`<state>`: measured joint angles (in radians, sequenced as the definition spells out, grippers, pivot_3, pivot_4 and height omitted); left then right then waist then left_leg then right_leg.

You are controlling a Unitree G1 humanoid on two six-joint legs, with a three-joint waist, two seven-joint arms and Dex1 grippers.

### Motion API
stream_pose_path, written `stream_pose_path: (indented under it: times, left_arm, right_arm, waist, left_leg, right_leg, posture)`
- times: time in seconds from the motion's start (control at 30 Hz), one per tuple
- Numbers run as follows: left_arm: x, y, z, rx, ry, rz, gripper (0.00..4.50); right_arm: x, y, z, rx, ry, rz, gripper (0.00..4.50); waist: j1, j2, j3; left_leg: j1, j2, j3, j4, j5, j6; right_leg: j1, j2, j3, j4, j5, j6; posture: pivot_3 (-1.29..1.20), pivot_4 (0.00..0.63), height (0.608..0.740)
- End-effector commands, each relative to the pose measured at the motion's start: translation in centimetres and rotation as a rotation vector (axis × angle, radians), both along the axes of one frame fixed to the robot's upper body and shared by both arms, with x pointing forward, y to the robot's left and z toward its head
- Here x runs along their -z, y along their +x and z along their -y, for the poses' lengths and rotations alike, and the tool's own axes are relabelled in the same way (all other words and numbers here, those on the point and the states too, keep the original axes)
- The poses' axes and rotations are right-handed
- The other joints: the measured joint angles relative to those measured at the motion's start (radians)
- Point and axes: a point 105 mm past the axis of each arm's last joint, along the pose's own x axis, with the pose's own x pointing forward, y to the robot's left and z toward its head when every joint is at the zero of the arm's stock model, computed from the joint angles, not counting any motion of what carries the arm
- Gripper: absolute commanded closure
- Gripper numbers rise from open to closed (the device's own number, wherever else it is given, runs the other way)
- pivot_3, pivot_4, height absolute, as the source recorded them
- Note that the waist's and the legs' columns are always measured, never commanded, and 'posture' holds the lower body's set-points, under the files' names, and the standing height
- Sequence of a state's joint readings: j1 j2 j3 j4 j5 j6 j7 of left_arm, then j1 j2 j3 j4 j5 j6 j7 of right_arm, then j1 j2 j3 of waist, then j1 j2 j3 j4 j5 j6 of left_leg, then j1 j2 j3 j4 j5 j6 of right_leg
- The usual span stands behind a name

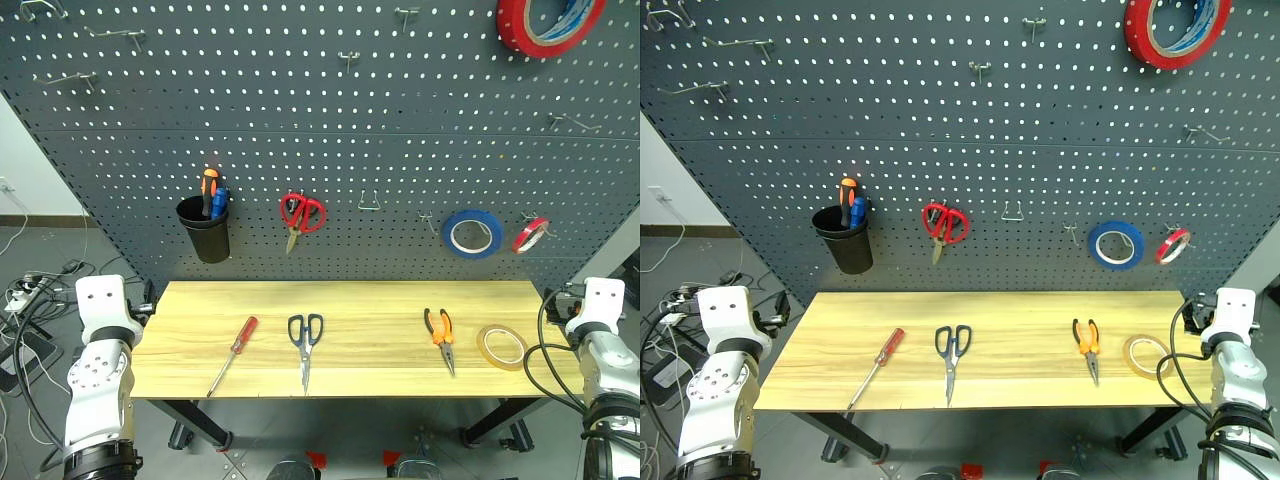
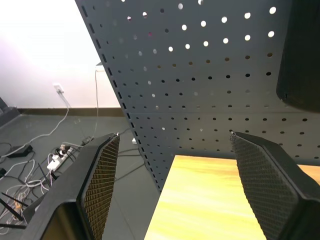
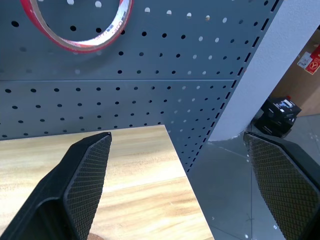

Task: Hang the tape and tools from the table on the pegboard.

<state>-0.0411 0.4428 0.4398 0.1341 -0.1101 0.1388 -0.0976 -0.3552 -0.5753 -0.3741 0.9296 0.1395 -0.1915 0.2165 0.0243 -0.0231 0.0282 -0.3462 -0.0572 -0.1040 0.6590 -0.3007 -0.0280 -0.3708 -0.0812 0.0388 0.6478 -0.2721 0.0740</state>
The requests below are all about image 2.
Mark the white wall socket plug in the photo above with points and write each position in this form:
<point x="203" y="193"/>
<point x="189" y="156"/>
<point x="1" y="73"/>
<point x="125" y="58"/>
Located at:
<point x="59" y="88"/>

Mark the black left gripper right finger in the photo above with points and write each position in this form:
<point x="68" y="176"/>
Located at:
<point x="270" y="190"/>

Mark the black cylindrical object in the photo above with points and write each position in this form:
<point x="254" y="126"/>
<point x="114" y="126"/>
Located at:
<point x="300" y="55"/>

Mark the grey perforated metal panel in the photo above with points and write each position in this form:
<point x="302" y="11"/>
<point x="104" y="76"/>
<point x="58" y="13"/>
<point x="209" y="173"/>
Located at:
<point x="195" y="90"/>

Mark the white power strip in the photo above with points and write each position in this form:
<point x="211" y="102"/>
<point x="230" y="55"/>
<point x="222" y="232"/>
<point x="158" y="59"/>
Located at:
<point x="58" y="161"/>

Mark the black power adapter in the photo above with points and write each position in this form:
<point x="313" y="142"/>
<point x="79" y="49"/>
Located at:
<point x="20" y="151"/>

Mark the black router with antennas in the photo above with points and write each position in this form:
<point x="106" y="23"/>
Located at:
<point x="22" y="202"/>

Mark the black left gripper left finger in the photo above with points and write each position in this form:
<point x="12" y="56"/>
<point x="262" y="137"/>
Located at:
<point x="75" y="192"/>

